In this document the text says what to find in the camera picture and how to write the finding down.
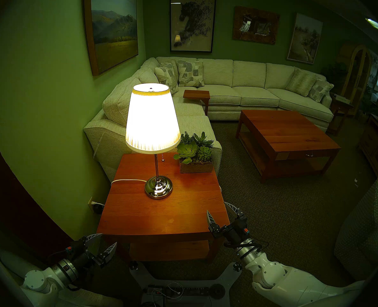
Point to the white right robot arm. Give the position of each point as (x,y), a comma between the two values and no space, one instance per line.
(288,284)

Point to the framed mountain landscape painting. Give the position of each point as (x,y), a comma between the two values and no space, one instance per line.
(115,28)

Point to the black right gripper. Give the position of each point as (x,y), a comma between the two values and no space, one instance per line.
(235,231)

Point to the square wooden side table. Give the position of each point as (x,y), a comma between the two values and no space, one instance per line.
(163,213)

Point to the black star knob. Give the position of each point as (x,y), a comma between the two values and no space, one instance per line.
(237,266)
(133,265)

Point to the large wooden coffee table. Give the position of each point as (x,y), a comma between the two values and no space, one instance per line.
(288,130)

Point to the small wooden sofa table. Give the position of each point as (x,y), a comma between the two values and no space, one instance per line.
(196,94)

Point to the rustic wood framed mirror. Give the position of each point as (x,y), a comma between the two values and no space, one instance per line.
(240,31)

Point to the dotted fabric armchair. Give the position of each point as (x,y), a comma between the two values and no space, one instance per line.
(368,229)

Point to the grey patchwork throw pillow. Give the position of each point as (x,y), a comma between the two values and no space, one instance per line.
(320,89)
(190,73)
(166,77)

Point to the arched wooden display cabinet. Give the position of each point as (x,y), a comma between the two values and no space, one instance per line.
(356,76)

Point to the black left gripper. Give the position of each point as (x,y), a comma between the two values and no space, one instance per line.
(80,253)

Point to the dark wooden end table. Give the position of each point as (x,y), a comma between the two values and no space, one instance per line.
(339,106)

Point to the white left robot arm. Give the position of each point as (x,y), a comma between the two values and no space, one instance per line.
(37,280)

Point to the table lamp with white shade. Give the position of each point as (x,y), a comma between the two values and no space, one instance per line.
(152,117)

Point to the dark wooden dresser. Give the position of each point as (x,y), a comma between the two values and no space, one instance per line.
(376,143)

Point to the striped beige throw pillow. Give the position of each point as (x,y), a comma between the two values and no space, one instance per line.
(173,66)
(300,82)

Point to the framed tree painting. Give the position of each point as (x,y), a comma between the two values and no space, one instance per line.
(305,37)

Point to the white wall outlet plate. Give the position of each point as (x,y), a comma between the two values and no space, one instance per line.
(90,203)

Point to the black framed horse picture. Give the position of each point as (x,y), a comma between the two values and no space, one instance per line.
(192,23)

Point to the beige sectional sofa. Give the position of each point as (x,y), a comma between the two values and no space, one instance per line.
(253,73)

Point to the power strip on robot base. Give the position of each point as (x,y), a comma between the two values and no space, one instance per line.
(189,290)

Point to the succulent plants in box planter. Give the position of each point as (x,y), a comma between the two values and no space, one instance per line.
(195,166)

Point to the fluorescent ceiling light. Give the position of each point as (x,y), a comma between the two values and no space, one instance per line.
(375,24)

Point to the black power plug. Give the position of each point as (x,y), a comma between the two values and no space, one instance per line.
(99,208)

